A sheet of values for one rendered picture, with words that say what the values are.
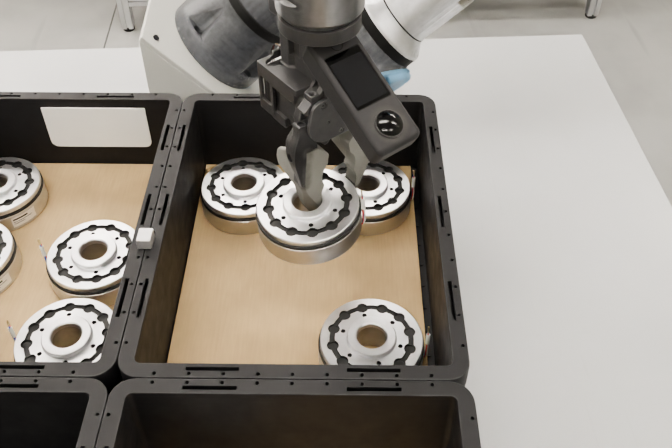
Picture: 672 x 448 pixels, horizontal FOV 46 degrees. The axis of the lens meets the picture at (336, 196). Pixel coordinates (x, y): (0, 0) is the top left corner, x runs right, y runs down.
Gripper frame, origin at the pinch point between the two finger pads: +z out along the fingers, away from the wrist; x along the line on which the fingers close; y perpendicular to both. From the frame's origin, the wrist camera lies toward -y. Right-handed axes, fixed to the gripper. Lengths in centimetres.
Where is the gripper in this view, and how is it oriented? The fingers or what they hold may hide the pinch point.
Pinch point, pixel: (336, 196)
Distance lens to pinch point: 78.5
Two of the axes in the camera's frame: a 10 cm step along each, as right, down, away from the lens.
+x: -7.9, 4.3, -4.4
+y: -6.1, -5.5, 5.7
